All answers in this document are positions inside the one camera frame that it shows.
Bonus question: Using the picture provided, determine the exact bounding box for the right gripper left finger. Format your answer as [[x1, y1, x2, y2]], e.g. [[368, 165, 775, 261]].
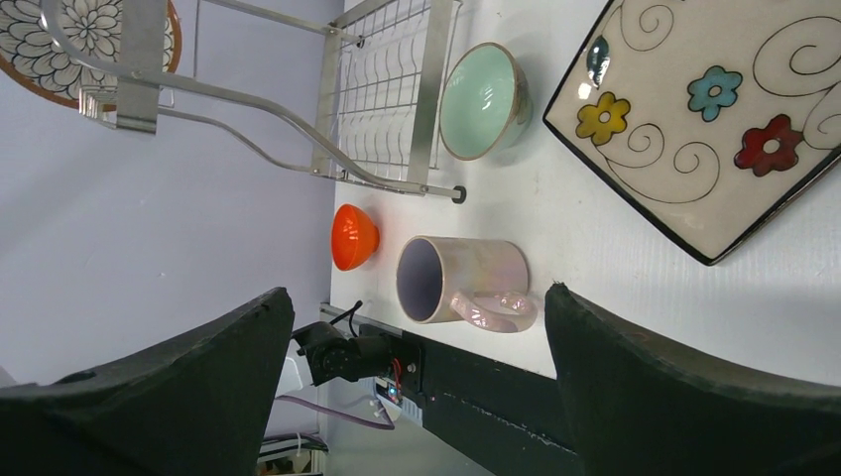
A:
[[1, 288, 295, 475]]

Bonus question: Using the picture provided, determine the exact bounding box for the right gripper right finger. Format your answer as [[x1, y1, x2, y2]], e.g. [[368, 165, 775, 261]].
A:
[[544, 283, 840, 475]]

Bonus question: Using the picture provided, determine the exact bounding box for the floral petal brown-rim plate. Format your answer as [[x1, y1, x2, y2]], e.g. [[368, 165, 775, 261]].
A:
[[0, 0, 183, 112]]

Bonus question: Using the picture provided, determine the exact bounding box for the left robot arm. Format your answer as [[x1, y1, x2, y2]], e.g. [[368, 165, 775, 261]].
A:
[[274, 321, 402, 431]]

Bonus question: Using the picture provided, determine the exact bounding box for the stainless steel dish rack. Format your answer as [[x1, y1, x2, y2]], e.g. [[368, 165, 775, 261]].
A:
[[40, 1, 467, 203]]

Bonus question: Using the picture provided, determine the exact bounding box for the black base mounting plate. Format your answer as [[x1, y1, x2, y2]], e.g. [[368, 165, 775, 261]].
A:
[[362, 324, 583, 475]]

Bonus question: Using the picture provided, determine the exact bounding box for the pink iridescent mug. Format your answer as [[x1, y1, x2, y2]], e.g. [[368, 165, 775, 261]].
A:
[[396, 236, 539, 333]]

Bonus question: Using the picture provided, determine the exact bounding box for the orange plastic bowl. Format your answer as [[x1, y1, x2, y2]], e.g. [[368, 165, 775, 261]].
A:
[[330, 203, 380, 272]]

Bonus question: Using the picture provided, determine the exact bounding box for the square flower pattern plate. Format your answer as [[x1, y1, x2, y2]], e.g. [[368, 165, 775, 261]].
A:
[[542, 1, 840, 266]]

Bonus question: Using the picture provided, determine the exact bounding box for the mint green bowl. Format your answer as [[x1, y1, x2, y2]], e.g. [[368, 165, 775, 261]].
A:
[[438, 42, 534, 162]]

